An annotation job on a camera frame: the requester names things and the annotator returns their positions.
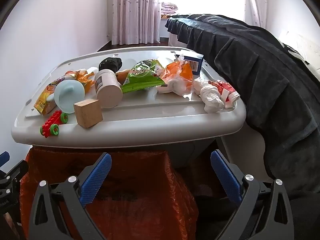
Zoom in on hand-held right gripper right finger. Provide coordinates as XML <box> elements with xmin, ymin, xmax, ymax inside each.
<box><xmin>210</xmin><ymin>149</ymin><xmax>295</xmax><ymax>240</ymax></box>

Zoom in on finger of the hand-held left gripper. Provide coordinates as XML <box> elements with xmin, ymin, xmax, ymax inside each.
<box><xmin>0</xmin><ymin>151</ymin><xmax>11</xmax><ymax>173</ymax></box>
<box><xmin>4</xmin><ymin>159</ymin><xmax>28</xmax><ymax>193</ymax></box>

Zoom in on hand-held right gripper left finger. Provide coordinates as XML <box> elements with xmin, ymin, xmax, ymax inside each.
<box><xmin>28</xmin><ymin>152</ymin><xmax>113</xmax><ymax>240</ymax></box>

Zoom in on orange plastic trash bag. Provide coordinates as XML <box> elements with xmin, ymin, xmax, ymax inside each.
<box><xmin>19</xmin><ymin>146</ymin><xmax>199</xmax><ymax>240</ymax></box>

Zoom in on white knotted plastic bag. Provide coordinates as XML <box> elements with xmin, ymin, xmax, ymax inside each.
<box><xmin>193</xmin><ymin>77</ymin><xmax>225</xmax><ymax>113</ymax></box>

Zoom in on orange and white plastic bag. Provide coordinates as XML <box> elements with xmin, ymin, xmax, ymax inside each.
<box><xmin>156</xmin><ymin>54</ymin><xmax>194</xmax><ymax>97</ymax></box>

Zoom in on red toy car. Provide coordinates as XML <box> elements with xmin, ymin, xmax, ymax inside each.
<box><xmin>40</xmin><ymin>110</ymin><xmax>69</xmax><ymax>138</ymax></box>

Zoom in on wooden block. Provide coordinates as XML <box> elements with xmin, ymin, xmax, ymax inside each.
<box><xmin>73</xmin><ymin>99</ymin><xmax>103</xmax><ymax>129</ymax></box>

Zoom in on yellow snack packet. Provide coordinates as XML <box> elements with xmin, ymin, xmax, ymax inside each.
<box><xmin>34</xmin><ymin>71</ymin><xmax>75</xmax><ymax>117</ymax></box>

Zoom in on red and white wrapper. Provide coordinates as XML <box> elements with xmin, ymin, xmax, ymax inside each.
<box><xmin>209</xmin><ymin>79</ymin><xmax>240</xmax><ymax>109</ymax></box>

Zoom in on light blue plastic cup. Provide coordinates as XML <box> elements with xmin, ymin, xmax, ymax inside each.
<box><xmin>54</xmin><ymin>77</ymin><xmax>86</xmax><ymax>114</ymax></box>

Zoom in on white plastic jar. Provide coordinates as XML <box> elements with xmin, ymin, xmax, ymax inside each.
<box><xmin>94</xmin><ymin>69</ymin><xmax>123</xmax><ymax>108</ymax></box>

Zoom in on orange crumpled wrapper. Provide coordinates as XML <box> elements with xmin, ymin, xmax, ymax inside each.
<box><xmin>75</xmin><ymin>69</ymin><xmax>97</xmax><ymax>93</ymax></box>

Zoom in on brown toy pear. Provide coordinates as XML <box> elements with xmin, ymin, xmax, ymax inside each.
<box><xmin>115</xmin><ymin>69</ymin><xmax>132</xmax><ymax>85</ymax></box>

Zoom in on green snack packet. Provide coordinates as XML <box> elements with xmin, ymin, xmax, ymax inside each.
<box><xmin>121</xmin><ymin>59</ymin><xmax>166</xmax><ymax>94</ymax></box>

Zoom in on black crumpled bag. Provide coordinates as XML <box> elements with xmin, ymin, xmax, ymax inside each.
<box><xmin>98</xmin><ymin>57</ymin><xmax>123</xmax><ymax>73</ymax></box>

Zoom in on blue cardboard box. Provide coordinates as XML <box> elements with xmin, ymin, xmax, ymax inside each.
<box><xmin>180</xmin><ymin>54</ymin><xmax>204</xmax><ymax>77</ymax></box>

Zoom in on wide patterned curtain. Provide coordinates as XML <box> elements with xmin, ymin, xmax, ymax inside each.
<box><xmin>110</xmin><ymin>0</ymin><xmax>162</xmax><ymax>46</ymax></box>

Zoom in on narrow patterned curtain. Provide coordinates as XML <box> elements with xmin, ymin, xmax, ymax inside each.
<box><xmin>244</xmin><ymin>0</ymin><xmax>268</xmax><ymax>28</ymax></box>

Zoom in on folded pink blankets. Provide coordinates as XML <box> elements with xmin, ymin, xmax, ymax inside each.
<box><xmin>161</xmin><ymin>2</ymin><xmax>178</xmax><ymax>15</ymax></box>

